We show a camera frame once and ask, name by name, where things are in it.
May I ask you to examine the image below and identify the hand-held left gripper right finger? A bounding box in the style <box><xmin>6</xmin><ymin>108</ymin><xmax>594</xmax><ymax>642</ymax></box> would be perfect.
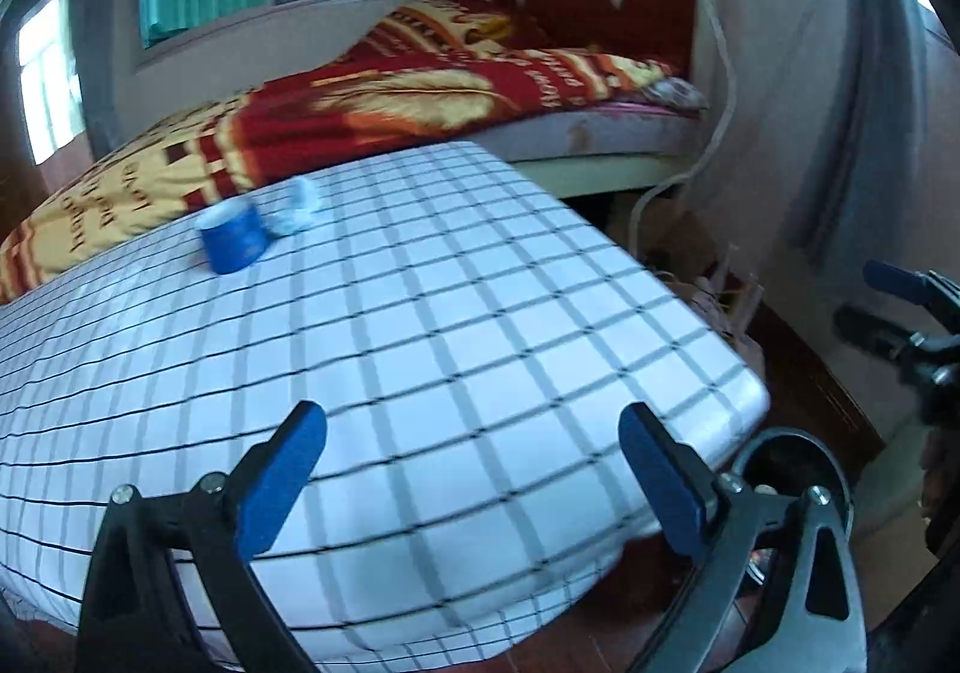
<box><xmin>617</xmin><ymin>401</ymin><xmax>871</xmax><ymax>673</ymax></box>

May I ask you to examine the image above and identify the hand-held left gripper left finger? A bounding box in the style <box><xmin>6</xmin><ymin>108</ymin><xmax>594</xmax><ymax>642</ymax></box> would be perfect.
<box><xmin>75</xmin><ymin>400</ymin><xmax>329</xmax><ymax>673</ymax></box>

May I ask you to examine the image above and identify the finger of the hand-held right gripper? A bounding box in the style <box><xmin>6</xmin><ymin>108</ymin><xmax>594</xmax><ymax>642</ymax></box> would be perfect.
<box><xmin>835</xmin><ymin>305</ymin><xmax>960</xmax><ymax>378</ymax></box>
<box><xmin>862</xmin><ymin>260</ymin><xmax>960</xmax><ymax>315</ymax></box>

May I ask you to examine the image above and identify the black trash bin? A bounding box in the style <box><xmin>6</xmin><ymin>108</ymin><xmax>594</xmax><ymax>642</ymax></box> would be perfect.
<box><xmin>731</xmin><ymin>427</ymin><xmax>856</xmax><ymax>673</ymax></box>

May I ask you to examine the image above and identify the blue cup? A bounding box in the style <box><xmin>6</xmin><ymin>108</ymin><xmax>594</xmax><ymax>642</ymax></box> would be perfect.
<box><xmin>199</xmin><ymin>200</ymin><xmax>269</xmax><ymax>275</ymax></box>

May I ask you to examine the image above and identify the white tissue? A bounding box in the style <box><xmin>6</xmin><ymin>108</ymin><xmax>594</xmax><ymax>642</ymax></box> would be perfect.
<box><xmin>270</xmin><ymin>178</ymin><xmax>322</xmax><ymax>239</ymax></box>

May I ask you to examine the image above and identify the cardboard box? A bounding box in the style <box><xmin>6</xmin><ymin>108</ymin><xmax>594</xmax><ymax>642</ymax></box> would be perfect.
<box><xmin>645</xmin><ymin>211</ymin><xmax>766</xmax><ymax>363</ymax></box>

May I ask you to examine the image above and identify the grey curtain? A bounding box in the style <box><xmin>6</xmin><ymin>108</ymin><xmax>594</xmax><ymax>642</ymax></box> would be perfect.
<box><xmin>795</xmin><ymin>0</ymin><xmax>927</xmax><ymax>261</ymax></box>

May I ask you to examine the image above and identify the white checked tablecloth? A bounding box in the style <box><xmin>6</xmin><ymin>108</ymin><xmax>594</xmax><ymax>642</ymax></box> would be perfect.
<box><xmin>0</xmin><ymin>140</ymin><xmax>773</xmax><ymax>660</ymax></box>

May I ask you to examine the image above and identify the floral pillow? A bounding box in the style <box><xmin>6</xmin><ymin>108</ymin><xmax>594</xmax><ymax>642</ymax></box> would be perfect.
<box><xmin>649</xmin><ymin>79</ymin><xmax>710</xmax><ymax>113</ymax></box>

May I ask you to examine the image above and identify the bed with red headboard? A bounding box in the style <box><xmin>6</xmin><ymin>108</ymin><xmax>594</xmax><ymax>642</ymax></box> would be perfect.
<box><xmin>465</xmin><ymin>0</ymin><xmax>730</xmax><ymax>198</ymax></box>

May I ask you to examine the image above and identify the bed with red blanket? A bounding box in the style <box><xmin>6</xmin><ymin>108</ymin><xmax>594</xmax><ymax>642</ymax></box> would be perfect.
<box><xmin>0</xmin><ymin>0</ymin><xmax>676</xmax><ymax>303</ymax></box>

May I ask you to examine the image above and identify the small bright window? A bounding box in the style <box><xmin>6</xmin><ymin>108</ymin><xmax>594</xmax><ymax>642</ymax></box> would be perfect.
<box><xmin>19</xmin><ymin>0</ymin><xmax>85</xmax><ymax>165</ymax></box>

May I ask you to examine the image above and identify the thick white cable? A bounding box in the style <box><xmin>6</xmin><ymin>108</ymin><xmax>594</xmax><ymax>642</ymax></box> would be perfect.
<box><xmin>628</xmin><ymin>0</ymin><xmax>734</xmax><ymax>250</ymax></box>

